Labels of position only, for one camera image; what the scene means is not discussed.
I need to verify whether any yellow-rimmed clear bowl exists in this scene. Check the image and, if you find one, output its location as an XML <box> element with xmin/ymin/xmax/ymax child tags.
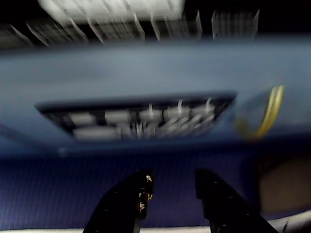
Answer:
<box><xmin>234</xmin><ymin>84</ymin><xmax>285</xmax><ymax>139</ymax></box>

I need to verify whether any blue toy kitchen unit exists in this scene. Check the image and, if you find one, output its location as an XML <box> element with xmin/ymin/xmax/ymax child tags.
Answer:
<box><xmin>0</xmin><ymin>0</ymin><xmax>311</xmax><ymax>230</ymax></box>

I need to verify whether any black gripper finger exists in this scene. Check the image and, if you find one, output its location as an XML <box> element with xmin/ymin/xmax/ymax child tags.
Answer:
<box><xmin>195</xmin><ymin>169</ymin><xmax>280</xmax><ymax>233</ymax></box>
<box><xmin>83</xmin><ymin>169</ymin><xmax>155</xmax><ymax>233</ymax></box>

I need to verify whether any black tray with white parts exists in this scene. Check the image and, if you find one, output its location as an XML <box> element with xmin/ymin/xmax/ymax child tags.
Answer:
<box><xmin>35</xmin><ymin>90</ymin><xmax>238</xmax><ymax>142</ymax></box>

